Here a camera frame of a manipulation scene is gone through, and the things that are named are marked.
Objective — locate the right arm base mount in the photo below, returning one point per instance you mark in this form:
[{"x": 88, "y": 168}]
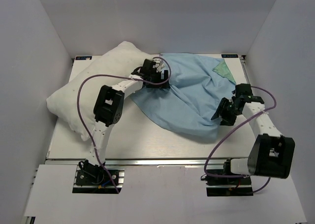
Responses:
[{"x": 226, "y": 182}]

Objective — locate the aluminium front table rail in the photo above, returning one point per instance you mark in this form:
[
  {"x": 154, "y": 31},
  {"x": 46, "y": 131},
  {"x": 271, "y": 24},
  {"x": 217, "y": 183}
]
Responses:
[{"x": 137, "y": 162}]

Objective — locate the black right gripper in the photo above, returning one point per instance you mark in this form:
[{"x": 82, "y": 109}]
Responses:
[{"x": 227, "y": 120}]

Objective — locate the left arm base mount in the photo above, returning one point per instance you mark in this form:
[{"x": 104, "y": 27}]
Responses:
[{"x": 93, "y": 179}]

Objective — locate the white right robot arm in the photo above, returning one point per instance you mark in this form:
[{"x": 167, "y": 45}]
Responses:
[{"x": 272, "y": 152}]

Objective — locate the blue green satin pillowcase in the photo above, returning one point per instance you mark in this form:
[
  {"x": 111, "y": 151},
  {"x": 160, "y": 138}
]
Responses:
[{"x": 197, "y": 85}]

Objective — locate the white pillow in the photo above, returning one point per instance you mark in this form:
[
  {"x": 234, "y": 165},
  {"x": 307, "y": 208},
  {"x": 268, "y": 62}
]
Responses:
[{"x": 120, "y": 61}]

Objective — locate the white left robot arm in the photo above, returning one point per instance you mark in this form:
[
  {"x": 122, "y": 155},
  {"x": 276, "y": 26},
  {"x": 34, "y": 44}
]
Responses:
[{"x": 110, "y": 101}]

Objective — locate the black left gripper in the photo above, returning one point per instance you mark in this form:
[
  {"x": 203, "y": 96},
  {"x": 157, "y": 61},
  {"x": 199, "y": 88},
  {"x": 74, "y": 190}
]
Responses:
[{"x": 165, "y": 75}]

